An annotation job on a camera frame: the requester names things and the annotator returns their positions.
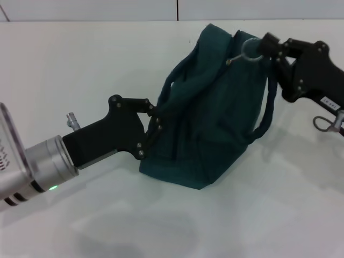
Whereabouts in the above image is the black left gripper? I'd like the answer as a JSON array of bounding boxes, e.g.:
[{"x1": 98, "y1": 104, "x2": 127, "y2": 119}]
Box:
[{"x1": 62, "y1": 94, "x2": 164, "y2": 169}]

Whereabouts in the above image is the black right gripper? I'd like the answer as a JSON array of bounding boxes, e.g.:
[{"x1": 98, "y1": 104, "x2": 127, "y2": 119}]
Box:
[{"x1": 260, "y1": 32, "x2": 344, "y2": 111}]

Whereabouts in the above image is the dark teal insulated lunch bag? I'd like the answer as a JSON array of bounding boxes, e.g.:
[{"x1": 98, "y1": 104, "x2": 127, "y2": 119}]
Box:
[{"x1": 139, "y1": 23, "x2": 278, "y2": 190}]

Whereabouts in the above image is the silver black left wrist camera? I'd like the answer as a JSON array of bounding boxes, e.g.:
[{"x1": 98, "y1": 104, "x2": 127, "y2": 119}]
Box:
[{"x1": 0, "y1": 102, "x2": 33, "y2": 201}]

